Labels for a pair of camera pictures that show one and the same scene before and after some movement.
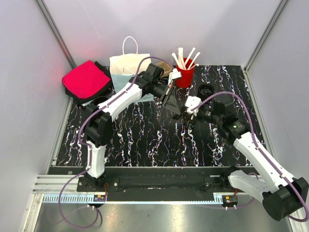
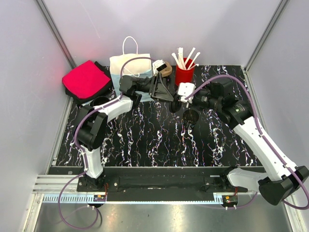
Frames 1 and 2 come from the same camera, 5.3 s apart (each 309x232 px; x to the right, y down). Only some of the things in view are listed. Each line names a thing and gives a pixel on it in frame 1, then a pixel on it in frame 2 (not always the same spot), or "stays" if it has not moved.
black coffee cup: x=187 y=122 stays
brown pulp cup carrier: x=166 y=67 stays
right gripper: x=199 y=110 to x=193 y=98
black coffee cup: x=99 y=99 stays
